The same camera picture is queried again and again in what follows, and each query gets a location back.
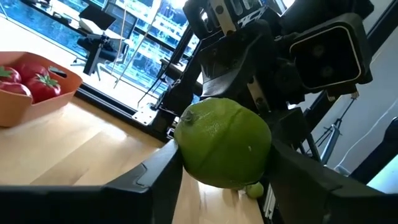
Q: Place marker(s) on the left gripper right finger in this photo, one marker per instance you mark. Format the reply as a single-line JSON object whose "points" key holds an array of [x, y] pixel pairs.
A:
{"points": [[326, 208]]}

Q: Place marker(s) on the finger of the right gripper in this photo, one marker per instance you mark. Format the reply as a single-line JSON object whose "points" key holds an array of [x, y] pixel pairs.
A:
{"points": [[289, 127], [236, 59]]}

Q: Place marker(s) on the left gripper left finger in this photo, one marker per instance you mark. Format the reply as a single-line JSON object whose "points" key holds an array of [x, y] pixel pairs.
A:
{"points": [[93, 205]]}

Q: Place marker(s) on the green lime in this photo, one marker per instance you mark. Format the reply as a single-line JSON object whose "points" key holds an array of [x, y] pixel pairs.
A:
{"points": [[224, 143], [255, 191]]}

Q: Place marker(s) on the tripod stand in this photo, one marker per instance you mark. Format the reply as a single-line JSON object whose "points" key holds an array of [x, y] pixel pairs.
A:
{"points": [[331, 143]]}

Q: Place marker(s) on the orange plastic basket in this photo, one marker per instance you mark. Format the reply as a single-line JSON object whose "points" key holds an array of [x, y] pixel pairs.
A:
{"points": [[18, 109]]}

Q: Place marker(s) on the office chair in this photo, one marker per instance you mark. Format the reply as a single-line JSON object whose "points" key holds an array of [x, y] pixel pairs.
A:
{"points": [[102, 49]]}

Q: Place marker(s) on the black laptop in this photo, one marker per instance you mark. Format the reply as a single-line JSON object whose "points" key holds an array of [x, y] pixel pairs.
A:
{"points": [[99, 14]]}

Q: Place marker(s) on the white rounded object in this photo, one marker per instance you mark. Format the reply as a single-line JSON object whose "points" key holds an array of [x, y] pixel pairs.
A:
{"points": [[88, 27]]}

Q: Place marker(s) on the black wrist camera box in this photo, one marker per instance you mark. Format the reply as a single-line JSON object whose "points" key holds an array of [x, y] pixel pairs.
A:
{"points": [[329, 56]]}

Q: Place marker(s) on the silver corner bracket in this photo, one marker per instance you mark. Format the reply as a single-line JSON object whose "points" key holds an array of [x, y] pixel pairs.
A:
{"points": [[144, 115]]}

